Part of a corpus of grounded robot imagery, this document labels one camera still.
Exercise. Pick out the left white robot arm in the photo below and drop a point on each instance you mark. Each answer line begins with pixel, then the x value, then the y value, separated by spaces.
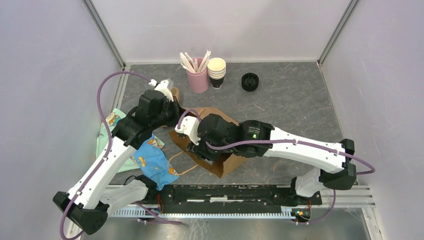
pixel 86 204

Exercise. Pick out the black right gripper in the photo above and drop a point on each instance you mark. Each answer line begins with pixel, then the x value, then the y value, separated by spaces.
pixel 200 150

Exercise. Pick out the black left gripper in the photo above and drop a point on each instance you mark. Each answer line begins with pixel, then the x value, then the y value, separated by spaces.
pixel 176 107

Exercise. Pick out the stack of paper cups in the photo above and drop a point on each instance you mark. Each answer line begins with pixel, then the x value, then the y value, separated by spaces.
pixel 216 69

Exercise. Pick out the green patterned cloth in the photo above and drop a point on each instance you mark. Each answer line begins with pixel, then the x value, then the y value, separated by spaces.
pixel 102 139

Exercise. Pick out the blue patterned cloth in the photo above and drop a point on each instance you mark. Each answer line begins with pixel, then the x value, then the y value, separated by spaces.
pixel 153 163

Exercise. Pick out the wooden stirrers in wrappers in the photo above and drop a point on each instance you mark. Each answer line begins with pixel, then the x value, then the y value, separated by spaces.
pixel 193 65

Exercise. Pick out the stack of black lids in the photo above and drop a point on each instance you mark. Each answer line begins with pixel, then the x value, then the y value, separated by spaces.
pixel 250 81

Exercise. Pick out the brown paper takeout bag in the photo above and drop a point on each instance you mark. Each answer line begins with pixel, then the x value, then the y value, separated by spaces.
pixel 225 164

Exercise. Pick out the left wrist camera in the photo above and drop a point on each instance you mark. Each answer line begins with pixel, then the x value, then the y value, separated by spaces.
pixel 164 86

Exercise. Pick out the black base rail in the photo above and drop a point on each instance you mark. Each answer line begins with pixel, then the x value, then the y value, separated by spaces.
pixel 227 199

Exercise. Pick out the brown cardboard cup carriers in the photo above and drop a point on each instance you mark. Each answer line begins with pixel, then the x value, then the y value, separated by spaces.
pixel 176 93

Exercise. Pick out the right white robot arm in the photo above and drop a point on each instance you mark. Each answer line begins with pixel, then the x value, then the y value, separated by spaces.
pixel 331 161

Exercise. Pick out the pink metal utensil cup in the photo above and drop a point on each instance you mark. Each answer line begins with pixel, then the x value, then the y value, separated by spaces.
pixel 198 82

